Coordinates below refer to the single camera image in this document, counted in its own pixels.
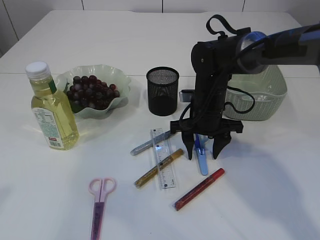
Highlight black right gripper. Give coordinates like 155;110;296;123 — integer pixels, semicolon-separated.
170;118;244;160

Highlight blue scissors with sheath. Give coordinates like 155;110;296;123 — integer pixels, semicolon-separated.
194;134;209;176

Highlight clear plastic sheet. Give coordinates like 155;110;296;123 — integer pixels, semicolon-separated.
253;94;273;102

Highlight pink scissors with sheath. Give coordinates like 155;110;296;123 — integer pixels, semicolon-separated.
88;177;117;240

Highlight purple red grape bunch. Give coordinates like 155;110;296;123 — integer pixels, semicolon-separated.
64;75;120;113

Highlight yellow tea plastic bottle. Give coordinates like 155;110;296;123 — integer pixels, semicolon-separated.
25;61;79;151

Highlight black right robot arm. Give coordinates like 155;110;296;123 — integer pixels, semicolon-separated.
170;24;320;158

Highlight clear plastic ruler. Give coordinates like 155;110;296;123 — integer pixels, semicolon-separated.
150;128;176;190

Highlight red glitter marker pen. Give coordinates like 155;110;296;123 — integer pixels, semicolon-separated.
174;168;225;211

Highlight silver glitter marker pen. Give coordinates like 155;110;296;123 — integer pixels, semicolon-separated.
130;130;175;156

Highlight black mesh pen cup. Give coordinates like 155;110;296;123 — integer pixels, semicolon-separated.
146;66;180;117

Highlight gold glitter marker pen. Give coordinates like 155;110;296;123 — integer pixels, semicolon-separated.
134;148;184;189

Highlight light green woven basket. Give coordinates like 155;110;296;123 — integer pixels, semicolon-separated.
223;65;287;121

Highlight light green wavy plate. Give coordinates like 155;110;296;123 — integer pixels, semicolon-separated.
54;64;131;119

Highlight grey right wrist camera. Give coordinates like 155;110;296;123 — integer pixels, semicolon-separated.
179;89;195;103

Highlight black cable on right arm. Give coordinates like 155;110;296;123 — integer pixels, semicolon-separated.
178;14;320;126

